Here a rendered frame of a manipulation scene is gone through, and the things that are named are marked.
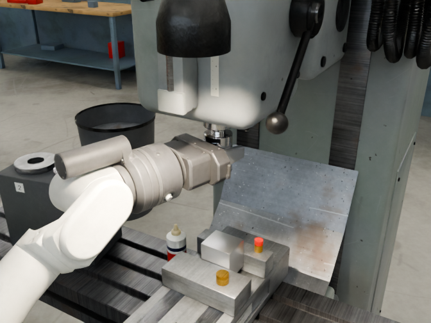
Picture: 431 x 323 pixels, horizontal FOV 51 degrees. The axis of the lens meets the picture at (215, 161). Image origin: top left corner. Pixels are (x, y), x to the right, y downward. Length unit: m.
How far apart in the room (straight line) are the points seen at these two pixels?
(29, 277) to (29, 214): 0.48
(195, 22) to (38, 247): 0.32
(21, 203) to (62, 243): 0.50
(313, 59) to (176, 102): 0.26
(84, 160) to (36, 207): 0.45
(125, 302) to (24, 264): 0.38
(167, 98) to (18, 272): 0.27
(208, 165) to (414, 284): 2.00
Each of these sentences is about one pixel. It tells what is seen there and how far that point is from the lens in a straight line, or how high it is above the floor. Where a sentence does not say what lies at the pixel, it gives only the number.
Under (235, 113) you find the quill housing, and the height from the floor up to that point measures 1.34.
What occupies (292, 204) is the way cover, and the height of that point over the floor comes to 0.98.
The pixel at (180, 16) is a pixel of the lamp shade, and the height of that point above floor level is 1.48.
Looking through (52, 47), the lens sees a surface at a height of 0.27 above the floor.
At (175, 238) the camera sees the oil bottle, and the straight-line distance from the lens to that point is 0.94.
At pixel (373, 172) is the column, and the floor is 1.08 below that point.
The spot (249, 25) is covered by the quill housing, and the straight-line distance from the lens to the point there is 0.57.
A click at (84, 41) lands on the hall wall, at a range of 6.90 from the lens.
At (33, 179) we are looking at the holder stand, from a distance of 1.01.
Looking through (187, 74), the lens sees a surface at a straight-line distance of 0.59.
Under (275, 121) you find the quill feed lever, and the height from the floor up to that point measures 1.34.
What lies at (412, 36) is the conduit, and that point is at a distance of 0.81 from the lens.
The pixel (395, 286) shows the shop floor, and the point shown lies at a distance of 2.53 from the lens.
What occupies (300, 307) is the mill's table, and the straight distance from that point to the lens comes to 0.94.
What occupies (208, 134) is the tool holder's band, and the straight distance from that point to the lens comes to 0.72.
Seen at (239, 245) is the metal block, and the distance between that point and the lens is 0.83.
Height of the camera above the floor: 1.54
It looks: 25 degrees down
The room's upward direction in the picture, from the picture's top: straight up
